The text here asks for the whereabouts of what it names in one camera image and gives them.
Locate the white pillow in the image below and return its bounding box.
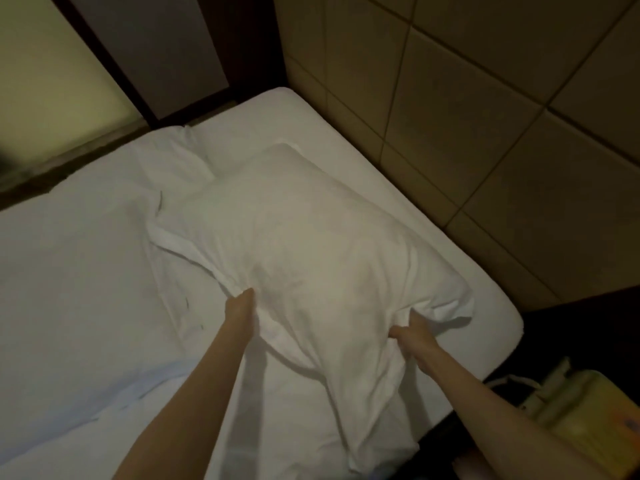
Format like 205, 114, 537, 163
146, 142, 475, 474
131, 126, 217, 205

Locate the white bed mattress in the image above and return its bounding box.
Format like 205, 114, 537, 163
0, 87, 524, 480

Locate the person's left hand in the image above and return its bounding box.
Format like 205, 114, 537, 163
223, 288, 256, 332

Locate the dark wooden nightstand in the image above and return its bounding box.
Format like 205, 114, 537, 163
420, 286, 640, 480

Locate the white cable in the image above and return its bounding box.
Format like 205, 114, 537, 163
485, 375, 543, 403

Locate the person's right hand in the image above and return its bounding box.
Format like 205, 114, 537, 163
388, 313, 443, 363

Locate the flat white pillow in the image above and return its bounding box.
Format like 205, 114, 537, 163
131, 126, 217, 205

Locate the person's left forearm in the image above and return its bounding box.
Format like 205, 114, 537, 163
112, 322, 251, 480

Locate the beige padded headboard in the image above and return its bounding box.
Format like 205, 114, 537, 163
272, 0, 640, 313

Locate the yellow plastic bag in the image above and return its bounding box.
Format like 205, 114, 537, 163
520, 357, 640, 480

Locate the person's right forearm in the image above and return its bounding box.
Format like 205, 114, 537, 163
415, 347, 611, 480

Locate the white duvet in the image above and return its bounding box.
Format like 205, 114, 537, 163
0, 142, 201, 465

